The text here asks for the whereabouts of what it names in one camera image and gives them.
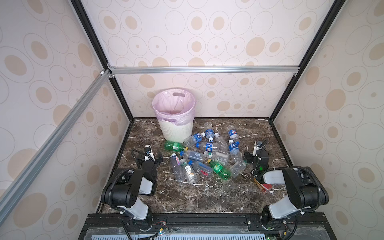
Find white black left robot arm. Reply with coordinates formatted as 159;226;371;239
101;156;163;227

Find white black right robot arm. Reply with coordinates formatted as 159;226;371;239
243;148;330;227

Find green bottle near bin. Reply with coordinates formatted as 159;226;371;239
164;141;188;152

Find white ribbed waste bin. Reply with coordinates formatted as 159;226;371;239
158;120;193;143

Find pink bin liner bag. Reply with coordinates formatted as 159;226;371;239
152;89;197;126

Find red yellow object on table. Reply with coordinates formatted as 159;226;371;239
254;178;273;193

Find purple label clear bottle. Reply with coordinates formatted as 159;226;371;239
170;154;186;182

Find blue label white cap bottle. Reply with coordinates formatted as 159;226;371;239
229;140;243;162

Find clear square bottle green band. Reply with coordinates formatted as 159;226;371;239
204;151;230;165

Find small Pepsi label bottle back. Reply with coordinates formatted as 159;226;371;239
226;125;239;142

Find green bottle yellow cap front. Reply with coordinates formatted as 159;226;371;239
207;159;231;180

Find crane label white cap bottle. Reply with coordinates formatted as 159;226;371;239
180;159;198;185

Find clear unlabelled crushed bottle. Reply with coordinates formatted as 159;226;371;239
214;133;229;153

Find clear bottle barcode blue cap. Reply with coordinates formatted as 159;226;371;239
180;150;204;162

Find Pocari Sweat bottle lying sideways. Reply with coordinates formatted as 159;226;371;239
184;133;206;148

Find clear bottle pink label blue cap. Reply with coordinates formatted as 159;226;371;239
189;161;213;176

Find Pepsi water bottle blue cap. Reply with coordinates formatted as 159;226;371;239
196;142;220;152

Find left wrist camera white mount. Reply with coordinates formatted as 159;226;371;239
144;145;155;162

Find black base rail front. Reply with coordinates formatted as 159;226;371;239
79;213;336;240

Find aluminium rail back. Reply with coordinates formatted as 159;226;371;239
110;66;300;74

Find aluminium rail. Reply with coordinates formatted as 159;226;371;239
110;66;300;74
1;70;112;225

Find aluminium rail left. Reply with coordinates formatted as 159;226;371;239
1;70;112;225

